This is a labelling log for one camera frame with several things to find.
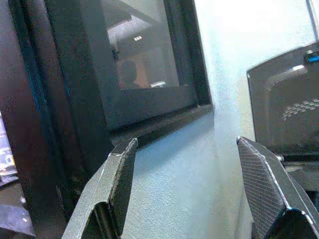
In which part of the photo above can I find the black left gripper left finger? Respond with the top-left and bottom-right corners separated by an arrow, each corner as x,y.
61,137 -> 139,239

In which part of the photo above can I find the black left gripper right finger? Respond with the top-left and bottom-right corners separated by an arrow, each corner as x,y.
235,135 -> 319,239

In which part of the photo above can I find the black framed glass window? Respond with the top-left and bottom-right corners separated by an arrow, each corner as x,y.
44,0 -> 214,150

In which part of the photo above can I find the black glossy appliance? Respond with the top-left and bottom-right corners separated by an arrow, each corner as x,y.
246,41 -> 319,160

